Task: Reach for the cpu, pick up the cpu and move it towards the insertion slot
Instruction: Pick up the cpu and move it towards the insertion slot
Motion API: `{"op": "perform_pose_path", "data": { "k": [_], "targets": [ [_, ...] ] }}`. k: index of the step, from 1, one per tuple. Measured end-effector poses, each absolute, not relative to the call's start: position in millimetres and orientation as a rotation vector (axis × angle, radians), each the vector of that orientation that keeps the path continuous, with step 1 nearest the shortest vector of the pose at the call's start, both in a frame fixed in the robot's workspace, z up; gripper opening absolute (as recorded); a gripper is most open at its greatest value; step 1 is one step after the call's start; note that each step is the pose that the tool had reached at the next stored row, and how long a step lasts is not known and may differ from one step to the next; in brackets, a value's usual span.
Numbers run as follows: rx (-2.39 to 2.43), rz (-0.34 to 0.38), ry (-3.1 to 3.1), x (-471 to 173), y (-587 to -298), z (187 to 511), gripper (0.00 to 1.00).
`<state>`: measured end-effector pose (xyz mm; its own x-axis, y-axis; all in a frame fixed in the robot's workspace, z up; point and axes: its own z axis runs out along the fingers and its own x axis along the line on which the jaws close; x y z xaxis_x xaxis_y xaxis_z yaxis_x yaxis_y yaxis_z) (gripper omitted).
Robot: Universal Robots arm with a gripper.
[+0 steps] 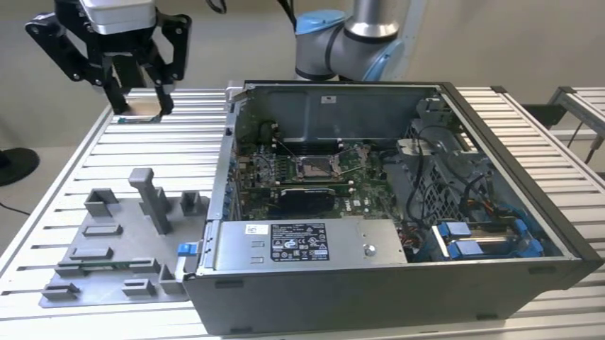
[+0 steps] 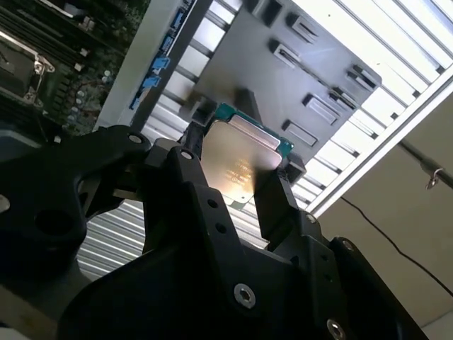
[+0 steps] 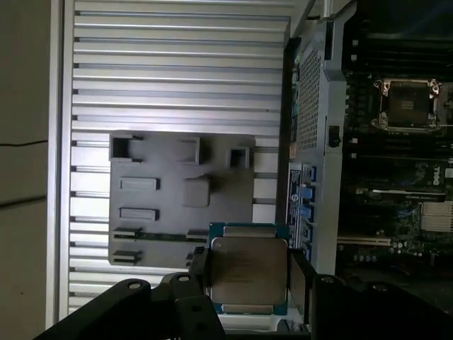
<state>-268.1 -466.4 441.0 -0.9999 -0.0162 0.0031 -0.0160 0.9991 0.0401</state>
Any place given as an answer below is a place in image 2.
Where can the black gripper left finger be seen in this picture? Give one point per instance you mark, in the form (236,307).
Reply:
(198,198)

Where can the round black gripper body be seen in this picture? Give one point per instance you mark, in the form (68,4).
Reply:
(170,304)

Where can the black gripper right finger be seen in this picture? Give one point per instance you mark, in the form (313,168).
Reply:
(318,269)

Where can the silver CPU with green edge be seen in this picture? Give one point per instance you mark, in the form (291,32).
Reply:
(240,148)

